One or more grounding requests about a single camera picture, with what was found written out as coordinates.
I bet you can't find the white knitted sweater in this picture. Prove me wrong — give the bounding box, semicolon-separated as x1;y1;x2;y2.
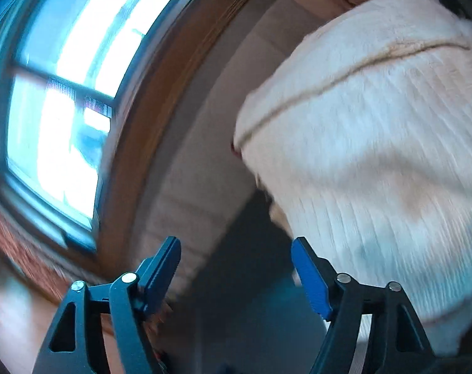
233;0;472;355

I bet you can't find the black sofa seat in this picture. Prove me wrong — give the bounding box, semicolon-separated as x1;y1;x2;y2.
158;191;325;373

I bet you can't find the window with dark frame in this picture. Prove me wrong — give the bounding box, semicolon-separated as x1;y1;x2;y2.
0;0;191;254

